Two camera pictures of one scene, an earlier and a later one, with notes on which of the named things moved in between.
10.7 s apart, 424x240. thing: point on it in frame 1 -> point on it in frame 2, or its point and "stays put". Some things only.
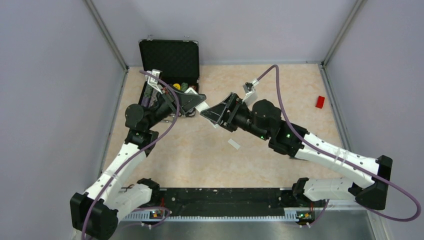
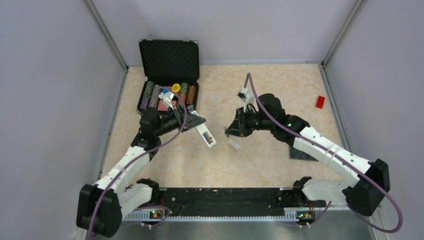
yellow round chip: [177, 86] stays put
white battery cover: [235, 144] stays put
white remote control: [201, 106] -> [202, 128]
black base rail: [215, 203] stays put
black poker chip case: [171, 62] stays put
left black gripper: [188, 101] -> [193, 121]
